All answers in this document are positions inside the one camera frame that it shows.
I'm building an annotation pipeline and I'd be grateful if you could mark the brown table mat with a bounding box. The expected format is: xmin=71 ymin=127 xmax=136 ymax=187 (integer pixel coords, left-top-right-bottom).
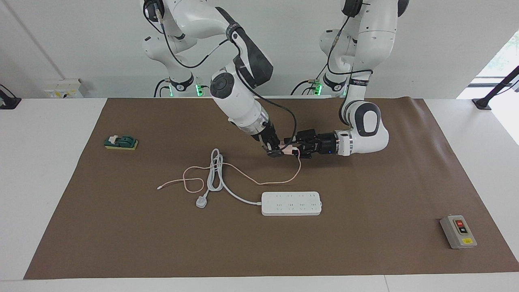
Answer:
xmin=24 ymin=97 xmax=519 ymax=280

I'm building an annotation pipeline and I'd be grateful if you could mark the white power strip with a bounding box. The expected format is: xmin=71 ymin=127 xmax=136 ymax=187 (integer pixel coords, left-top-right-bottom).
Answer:
xmin=261 ymin=191 xmax=323 ymax=217

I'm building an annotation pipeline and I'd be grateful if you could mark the black base cable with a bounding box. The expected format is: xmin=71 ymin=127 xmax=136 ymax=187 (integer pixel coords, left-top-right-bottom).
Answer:
xmin=153 ymin=78 xmax=171 ymax=98
xmin=290 ymin=61 xmax=330 ymax=97

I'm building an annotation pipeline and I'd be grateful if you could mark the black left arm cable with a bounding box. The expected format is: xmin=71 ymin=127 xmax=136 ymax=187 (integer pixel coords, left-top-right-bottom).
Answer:
xmin=326 ymin=12 xmax=374 ymax=78

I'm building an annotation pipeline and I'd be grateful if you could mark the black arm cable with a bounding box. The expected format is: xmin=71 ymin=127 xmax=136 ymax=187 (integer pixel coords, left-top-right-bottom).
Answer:
xmin=326 ymin=12 xmax=374 ymax=78
xmin=144 ymin=0 xmax=299 ymax=146

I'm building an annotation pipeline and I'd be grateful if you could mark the white wall outlet box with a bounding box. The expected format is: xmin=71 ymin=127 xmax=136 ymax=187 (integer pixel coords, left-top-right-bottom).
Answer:
xmin=44 ymin=78 xmax=84 ymax=99

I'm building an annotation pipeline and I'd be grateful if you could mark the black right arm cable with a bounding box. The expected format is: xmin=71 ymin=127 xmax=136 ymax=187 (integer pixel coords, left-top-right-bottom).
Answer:
xmin=144 ymin=0 xmax=299 ymax=146

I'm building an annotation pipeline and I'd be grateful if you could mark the white power strip cord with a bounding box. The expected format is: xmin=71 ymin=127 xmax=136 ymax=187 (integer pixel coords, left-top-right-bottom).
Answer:
xmin=195 ymin=148 xmax=263 ymax=209

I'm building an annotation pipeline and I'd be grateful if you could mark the pink charging cable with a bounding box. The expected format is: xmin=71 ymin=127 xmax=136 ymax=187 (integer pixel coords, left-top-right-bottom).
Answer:
xmin=157 ymin=153 xmax=303 ymax=193

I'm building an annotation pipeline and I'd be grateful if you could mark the black clamp mount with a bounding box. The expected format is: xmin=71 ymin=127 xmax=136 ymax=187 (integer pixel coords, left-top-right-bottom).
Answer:
xmin=0 ymin=84 xmax=22 ymax=110

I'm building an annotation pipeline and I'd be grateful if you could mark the green knife switch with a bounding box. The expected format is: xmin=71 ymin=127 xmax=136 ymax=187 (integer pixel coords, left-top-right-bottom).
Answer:
xmin=104 ymin=135 xmax=139 ymax=152

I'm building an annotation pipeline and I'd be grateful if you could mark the grey push-button switch box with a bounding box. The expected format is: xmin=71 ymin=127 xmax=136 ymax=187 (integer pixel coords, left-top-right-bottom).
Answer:
xmin=440 ymin=215 xmax=478 ymax=250

